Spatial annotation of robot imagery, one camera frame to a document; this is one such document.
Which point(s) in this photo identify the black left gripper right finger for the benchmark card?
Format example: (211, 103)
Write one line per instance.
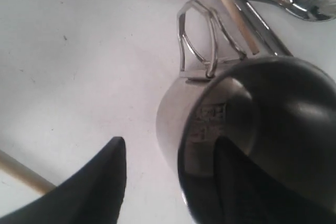
(247, 194)

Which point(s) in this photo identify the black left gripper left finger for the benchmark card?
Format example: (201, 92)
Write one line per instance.
(94, 194)

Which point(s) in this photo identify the steel mug with wire handle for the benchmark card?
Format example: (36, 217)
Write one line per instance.
(278, 110)

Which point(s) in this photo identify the wooden chopstick left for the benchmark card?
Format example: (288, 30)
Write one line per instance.
(24, 174)

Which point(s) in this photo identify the wooden chopstick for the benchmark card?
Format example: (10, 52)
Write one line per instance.
(24, 174)
(237, 18)

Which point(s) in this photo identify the steel fork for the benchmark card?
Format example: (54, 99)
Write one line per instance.
(265, 35)

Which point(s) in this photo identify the wooden chopstick right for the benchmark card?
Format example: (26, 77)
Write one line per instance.
(237, 18)

